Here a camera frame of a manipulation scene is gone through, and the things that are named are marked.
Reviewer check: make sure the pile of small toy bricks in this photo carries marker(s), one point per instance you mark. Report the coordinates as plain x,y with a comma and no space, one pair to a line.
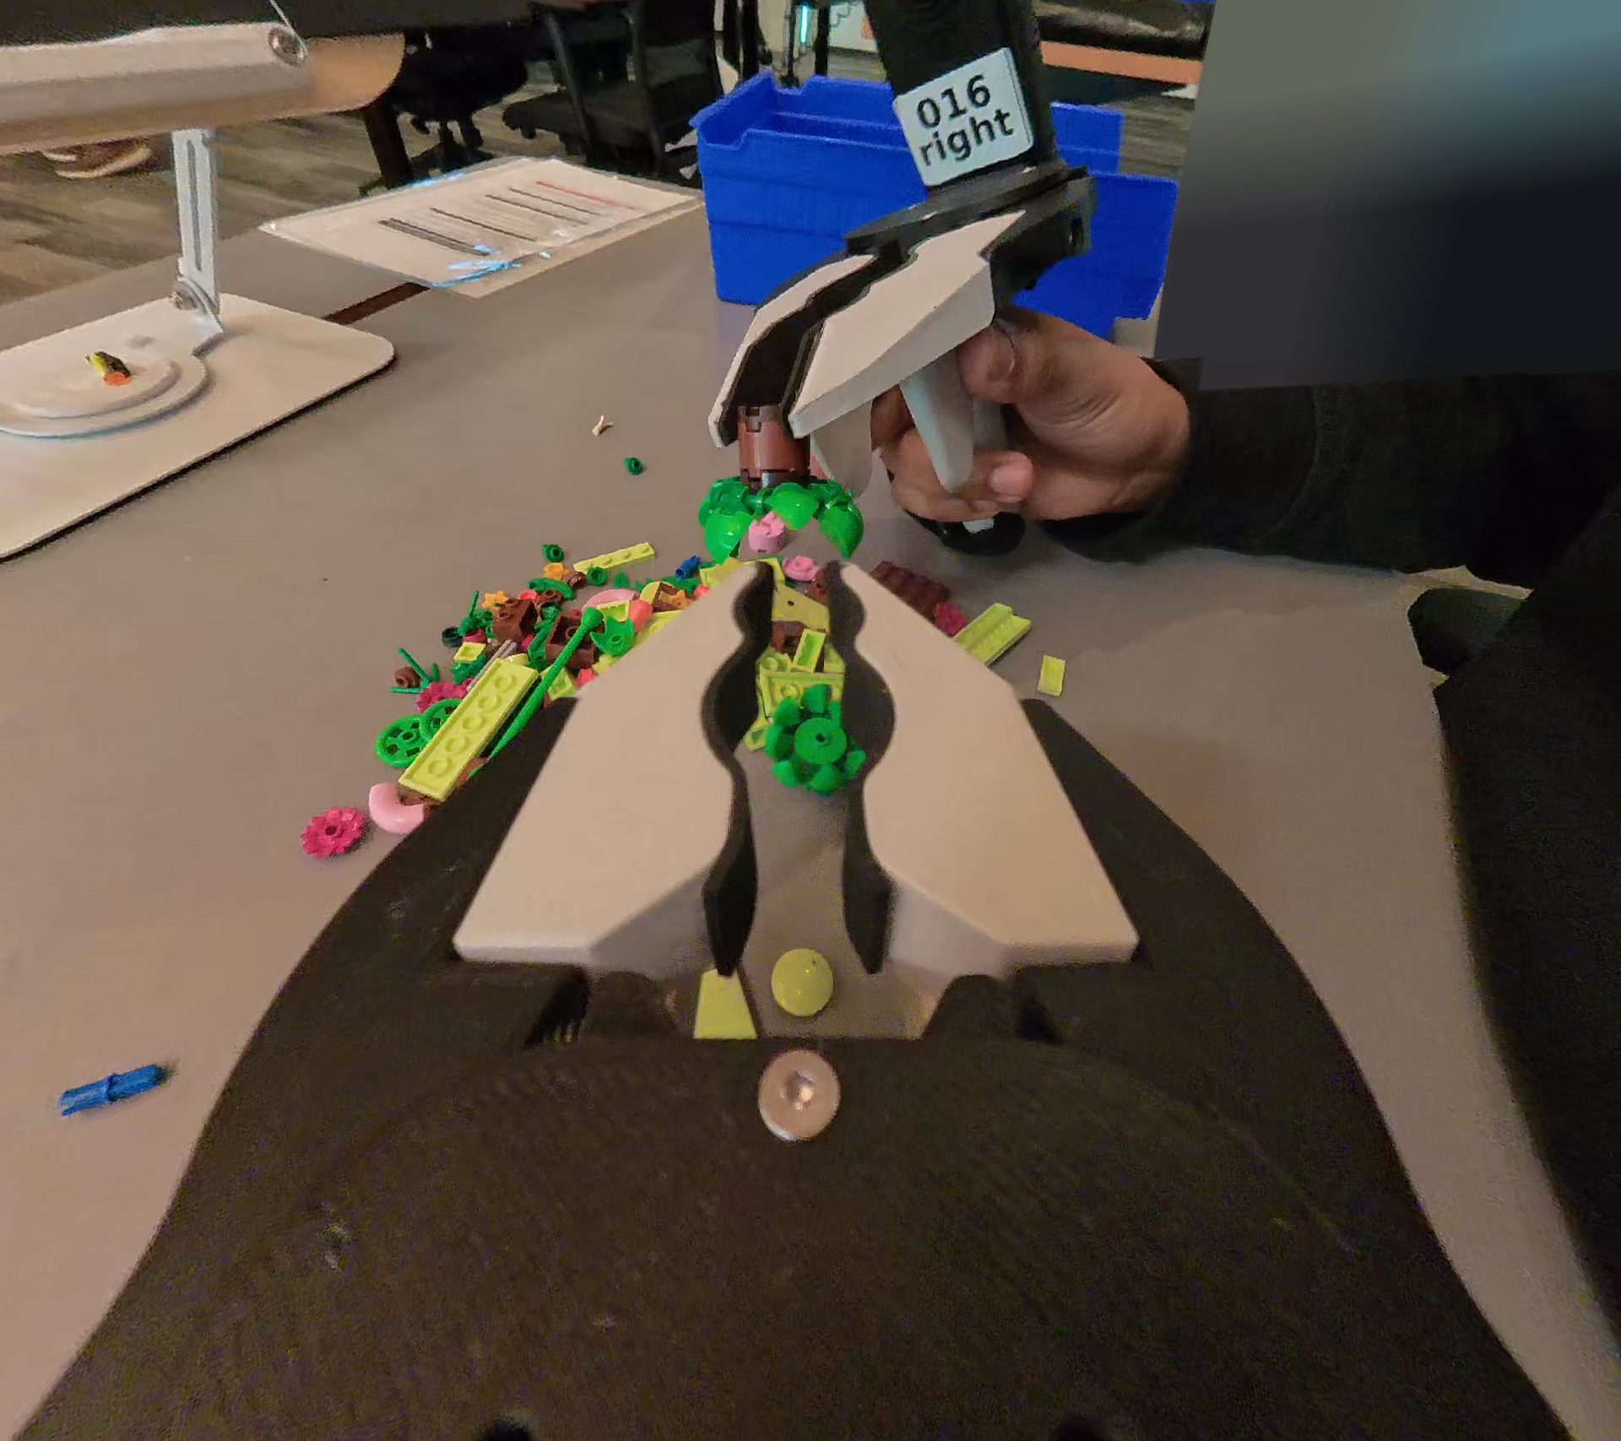
531,644

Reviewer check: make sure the white desk lamp stand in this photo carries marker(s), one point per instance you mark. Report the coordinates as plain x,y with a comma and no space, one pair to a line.
278,365

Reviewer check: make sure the lime ridged toy brick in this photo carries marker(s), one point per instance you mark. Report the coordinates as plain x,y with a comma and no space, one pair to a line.
991,634

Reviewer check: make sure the narrow lime toy plate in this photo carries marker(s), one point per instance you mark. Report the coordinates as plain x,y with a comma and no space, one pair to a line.
614,559

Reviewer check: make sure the green toy wheel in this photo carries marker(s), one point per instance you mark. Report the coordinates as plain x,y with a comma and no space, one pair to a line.
401,743
442,716

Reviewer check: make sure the green leaf cluster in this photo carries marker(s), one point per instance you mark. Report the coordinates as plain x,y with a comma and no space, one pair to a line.
810,745

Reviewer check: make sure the blue plastic bin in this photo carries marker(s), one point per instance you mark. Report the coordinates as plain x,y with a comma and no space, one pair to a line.
785,200

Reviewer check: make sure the pink arch toy piece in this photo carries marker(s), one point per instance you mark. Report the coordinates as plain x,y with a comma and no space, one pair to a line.
616,602

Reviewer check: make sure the magenta flower toy piece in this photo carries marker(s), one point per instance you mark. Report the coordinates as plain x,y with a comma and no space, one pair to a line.
949,619
332,835

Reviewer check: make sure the laminated paper sheet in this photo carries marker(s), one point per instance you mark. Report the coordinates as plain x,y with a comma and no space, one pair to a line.
493,225

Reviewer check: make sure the pink round toy stud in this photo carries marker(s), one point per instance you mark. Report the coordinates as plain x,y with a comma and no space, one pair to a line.
763,536

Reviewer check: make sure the blue toy pin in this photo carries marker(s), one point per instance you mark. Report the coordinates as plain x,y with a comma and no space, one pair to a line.
111,1091

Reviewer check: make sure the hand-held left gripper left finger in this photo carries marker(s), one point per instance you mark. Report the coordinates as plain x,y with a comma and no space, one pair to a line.
607,821

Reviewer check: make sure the person's right hand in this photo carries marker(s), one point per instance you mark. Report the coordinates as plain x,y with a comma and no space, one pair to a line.
1100,428

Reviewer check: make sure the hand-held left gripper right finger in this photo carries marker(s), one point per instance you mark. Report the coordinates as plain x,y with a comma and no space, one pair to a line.
987,821

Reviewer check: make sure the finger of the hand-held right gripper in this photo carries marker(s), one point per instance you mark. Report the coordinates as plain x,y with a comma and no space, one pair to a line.
771,340
911,315

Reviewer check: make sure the long wide lime plate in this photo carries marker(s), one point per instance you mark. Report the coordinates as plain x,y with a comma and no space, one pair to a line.
467,728

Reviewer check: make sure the brown toy brick plate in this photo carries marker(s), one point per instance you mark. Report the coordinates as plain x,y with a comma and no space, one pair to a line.
905,586

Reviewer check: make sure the green toy stem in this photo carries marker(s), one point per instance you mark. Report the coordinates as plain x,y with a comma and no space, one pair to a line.
557,673

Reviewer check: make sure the small orange green toy piece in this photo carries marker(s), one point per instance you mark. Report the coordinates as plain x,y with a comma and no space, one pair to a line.
108,369

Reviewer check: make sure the green leafy brick plant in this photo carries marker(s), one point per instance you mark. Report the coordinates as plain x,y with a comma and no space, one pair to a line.
785,505

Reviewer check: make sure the pink curved toy tube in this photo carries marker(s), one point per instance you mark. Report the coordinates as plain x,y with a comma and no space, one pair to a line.
395,811

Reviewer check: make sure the small lime toy plate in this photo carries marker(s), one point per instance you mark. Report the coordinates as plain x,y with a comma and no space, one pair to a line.
1052,676

